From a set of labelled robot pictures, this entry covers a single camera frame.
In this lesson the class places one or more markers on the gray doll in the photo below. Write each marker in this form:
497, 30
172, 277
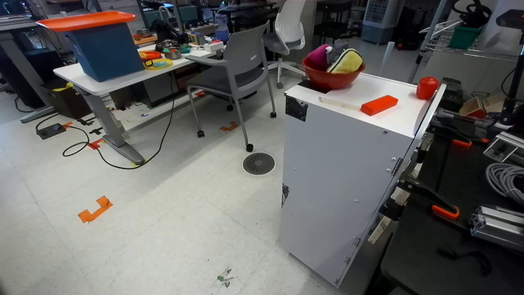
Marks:
335, 51

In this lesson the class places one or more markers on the small cardboard box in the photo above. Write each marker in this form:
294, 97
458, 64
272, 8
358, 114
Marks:
470, 108
496, 102

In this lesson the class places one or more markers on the white office chair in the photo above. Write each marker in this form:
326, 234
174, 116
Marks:
288, 28

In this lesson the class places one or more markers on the aluminium extrusion bar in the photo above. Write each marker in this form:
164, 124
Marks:
505, 148
497, 225

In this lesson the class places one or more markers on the black power strip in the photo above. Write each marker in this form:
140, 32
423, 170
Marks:
51, 131

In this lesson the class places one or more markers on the white small box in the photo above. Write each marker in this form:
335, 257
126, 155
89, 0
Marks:
213, 46

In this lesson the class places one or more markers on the orange floor tape mark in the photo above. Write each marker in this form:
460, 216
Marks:
98, 209

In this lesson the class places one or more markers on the orange tray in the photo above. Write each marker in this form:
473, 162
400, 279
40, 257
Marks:
86, 20

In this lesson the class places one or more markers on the green bin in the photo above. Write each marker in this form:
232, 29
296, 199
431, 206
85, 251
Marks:
464, 37

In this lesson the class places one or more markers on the magenta doll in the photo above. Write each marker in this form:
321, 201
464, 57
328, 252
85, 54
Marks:
317, 57

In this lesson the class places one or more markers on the white cabinet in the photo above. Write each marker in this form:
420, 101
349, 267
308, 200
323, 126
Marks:
339, 176

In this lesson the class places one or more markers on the metal pot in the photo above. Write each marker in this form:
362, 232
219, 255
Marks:
173, 54

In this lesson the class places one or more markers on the red toy pepper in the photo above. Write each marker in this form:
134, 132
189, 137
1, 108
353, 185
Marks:
426, 88

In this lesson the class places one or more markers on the red bowl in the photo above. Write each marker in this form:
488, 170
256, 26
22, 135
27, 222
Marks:
329, 80

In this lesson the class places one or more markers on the black bin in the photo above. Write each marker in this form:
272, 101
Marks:
67, 100

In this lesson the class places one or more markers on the air cooler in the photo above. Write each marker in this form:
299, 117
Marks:
378, 18

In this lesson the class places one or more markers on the blue bin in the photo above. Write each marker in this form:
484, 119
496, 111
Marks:
104, 51

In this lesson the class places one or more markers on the round floor vent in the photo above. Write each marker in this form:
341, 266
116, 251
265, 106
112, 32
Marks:
258, 164

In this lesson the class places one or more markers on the orange rectangular block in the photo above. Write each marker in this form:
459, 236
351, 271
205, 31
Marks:
379, 105

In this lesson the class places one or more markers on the white desk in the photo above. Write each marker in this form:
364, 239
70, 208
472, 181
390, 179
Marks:
102, 84

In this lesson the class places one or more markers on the grey chair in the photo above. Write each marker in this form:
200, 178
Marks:
241, 61

